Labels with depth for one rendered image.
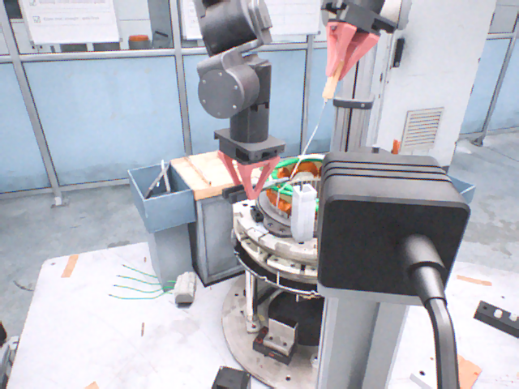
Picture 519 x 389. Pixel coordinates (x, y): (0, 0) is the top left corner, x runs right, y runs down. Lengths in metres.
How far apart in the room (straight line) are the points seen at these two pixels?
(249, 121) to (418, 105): 2.64
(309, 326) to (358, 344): 0.72
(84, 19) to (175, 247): 2.07
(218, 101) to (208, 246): 0.53
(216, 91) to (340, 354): 0.34
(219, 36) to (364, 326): 0.42
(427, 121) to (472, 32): 0.66
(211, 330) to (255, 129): 0.52
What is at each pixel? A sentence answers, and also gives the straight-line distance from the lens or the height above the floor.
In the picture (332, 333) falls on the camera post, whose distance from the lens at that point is 0.17.
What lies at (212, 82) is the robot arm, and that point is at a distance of 0.45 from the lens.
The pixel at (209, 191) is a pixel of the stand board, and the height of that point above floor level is 1.06.
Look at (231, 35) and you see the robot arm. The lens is 0.51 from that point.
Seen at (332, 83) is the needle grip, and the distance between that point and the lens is 0.62.
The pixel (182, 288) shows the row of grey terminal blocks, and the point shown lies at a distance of 0.93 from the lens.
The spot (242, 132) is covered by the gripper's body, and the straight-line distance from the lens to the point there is 0.52.
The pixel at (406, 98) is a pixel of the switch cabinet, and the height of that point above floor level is 0.73.
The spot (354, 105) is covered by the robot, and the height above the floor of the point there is 1.16.
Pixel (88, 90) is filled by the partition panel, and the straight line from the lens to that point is 2.88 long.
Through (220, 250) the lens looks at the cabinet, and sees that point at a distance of 0.94.
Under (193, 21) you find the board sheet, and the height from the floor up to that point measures 1.24.
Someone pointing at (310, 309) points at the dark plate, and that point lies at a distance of 0.93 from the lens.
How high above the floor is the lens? 1.45
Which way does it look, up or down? 30 degrees down
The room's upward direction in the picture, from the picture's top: straight up
